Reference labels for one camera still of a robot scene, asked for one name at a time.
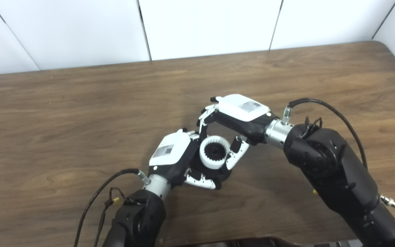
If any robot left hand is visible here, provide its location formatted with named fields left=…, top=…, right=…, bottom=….
left=148, top=129, right=222, bottom=190

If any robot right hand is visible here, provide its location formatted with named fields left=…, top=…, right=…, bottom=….
left=197, top=94, right=280, bottom=171

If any white ring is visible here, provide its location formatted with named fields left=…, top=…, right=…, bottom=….
left=199, top=135, right=231, bottom=170

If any round black part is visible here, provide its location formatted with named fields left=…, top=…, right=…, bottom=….
left=189, top=137, right=234, bottom=187

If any thin right arm wire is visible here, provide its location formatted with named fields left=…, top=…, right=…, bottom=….
left=302, top=117, right=323, bottom=132

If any thin arm wire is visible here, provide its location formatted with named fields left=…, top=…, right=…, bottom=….
left=93, top=187, right=126, bottom=247
left=302, top=117, right=323, bottom=132

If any thin left arm wire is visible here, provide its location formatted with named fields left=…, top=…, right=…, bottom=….
left=93, top=187, right=126, bottom=247

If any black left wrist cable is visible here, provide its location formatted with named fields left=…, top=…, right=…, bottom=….
left=73, top=168, right=150, bottom=247

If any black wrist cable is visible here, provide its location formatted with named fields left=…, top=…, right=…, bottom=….
left=282, top=98, right=395, bottom=210
left=73, top=168, right=150, bottom=247

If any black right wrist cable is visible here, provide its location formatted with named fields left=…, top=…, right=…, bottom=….
left=282, top=98, right=395, bottom=210

